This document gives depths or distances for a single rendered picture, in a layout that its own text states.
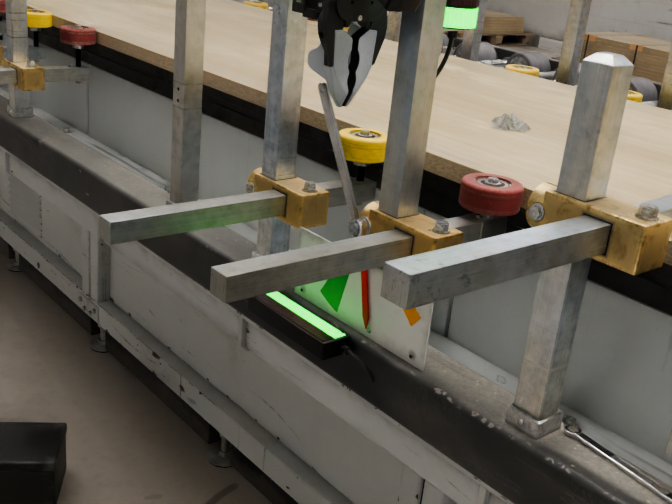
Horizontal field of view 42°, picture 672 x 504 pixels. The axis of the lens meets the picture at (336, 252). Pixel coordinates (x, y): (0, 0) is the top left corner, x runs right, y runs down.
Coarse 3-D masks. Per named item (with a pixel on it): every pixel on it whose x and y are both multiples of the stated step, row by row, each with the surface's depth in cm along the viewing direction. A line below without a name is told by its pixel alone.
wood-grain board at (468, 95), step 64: (64, 0) 246; (128, 0) 261; (256, 64) 179; (384, 64) 195; (448, 64) 204; (320, 128) 143; (384, 128) 136; (448, 128) 141; (640, 128) 156; (640, 192) 116
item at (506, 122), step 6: (504, 114) 149; (492, 120) 148; (498, 120) 145; (504, 120) 144; (510, 120) 145; (516, 120) 146; (492, 126) 144; (498, 126) 143; (504, 126) 143; (510, 126) 145; (516, 126) 144; (522, 126) 143; (528, 126) 144
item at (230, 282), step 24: (480, 216) 112; (360, 240) 100; (384, 240) 101; (408, 240) 102; (240, 264) 90; (264, 264) 90; (288, 264) 91; (312, 264) 94; (336, 264) 96; (360, 264) 98; (216, 288) 88; (240, 288) 88; (264, 288) 90; (288, 288) 93
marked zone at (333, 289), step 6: (342, 276) 114; (348, 276) 113; (330, 282) 116; (336, 282) 115; (342, 282) 114; (324, 288) 118; (330, 288) 117; (336, 288) 116; (342, 288) 115; (324, 294) 118; (330, 294) 117; (336, 294) 116; (342, 294) 115; (330, 300) 117; (336, 300) 116; (336, 306) 116
